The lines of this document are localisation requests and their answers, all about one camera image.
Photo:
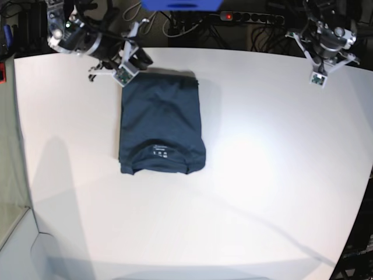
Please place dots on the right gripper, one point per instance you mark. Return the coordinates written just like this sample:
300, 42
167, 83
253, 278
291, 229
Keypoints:
133, 59

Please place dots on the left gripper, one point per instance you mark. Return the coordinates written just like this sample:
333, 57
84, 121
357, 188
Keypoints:
322, 67

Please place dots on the dark blue t-shirt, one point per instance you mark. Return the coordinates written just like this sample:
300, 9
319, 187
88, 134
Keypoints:
160, 125

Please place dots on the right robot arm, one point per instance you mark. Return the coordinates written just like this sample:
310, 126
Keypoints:
71, 32

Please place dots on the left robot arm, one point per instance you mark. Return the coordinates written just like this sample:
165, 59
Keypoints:
325, 38

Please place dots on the blue box at top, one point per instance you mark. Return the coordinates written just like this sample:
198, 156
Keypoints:
181, 5

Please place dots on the black power strip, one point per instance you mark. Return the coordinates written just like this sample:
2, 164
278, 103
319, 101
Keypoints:
249, 17

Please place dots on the blue object at left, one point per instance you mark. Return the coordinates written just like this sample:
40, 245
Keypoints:
8, 35

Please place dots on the red clamp at table edge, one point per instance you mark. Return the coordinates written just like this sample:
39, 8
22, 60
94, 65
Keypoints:
2, 73

